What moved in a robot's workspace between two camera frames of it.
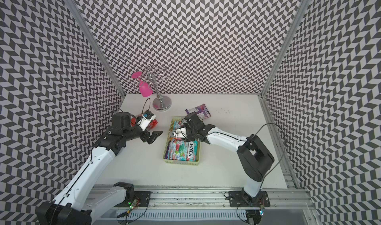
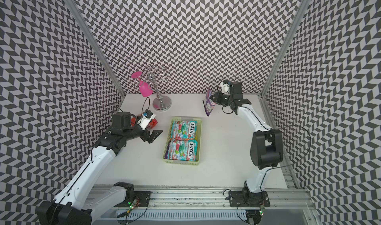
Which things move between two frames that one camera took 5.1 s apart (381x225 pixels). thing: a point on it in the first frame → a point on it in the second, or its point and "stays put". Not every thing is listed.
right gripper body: [191, 132] → [223, 99]
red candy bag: [153, 124] stays put
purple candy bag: [201, 111] → [210, 104]
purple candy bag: [166, 154] stays put
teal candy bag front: [179, 149] stays put
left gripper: [153, 137] stays put
